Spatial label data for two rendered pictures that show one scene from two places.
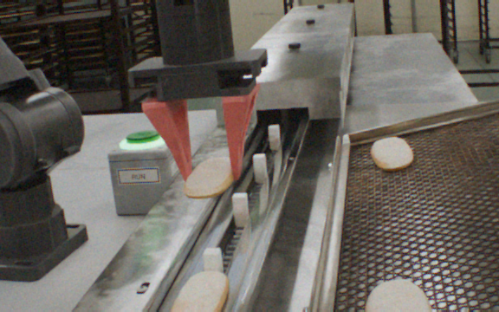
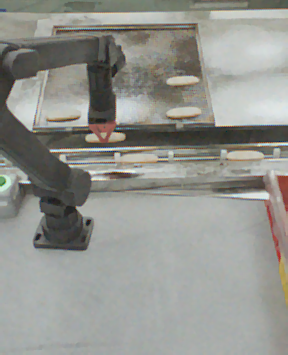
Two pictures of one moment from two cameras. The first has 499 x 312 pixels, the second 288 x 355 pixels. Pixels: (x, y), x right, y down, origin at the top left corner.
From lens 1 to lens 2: 1.33 m
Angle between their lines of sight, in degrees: 92
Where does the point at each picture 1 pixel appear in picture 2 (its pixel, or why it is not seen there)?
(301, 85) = not seen: outside the picture
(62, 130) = not seen: hidden behind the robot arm
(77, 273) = (86, 211)
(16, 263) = (86, 226)
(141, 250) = (106, 173)
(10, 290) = (102, 227)
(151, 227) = not seen: hidden behind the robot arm
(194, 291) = (139, 157)
